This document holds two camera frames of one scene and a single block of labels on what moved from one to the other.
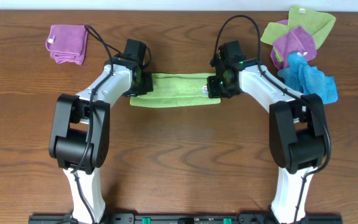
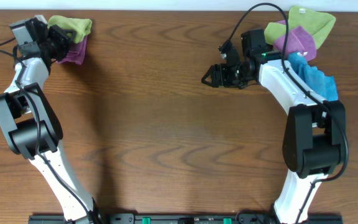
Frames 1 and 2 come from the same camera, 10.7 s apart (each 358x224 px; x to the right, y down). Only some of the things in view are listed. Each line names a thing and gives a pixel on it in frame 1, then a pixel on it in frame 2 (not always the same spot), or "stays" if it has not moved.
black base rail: [275, 218] stays
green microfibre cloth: [170, 89] to [82, 27]
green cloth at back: [317, 23] stays
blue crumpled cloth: [300, 76] stays
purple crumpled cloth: [297, 39] stays
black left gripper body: [146, 83] to [62, 40]
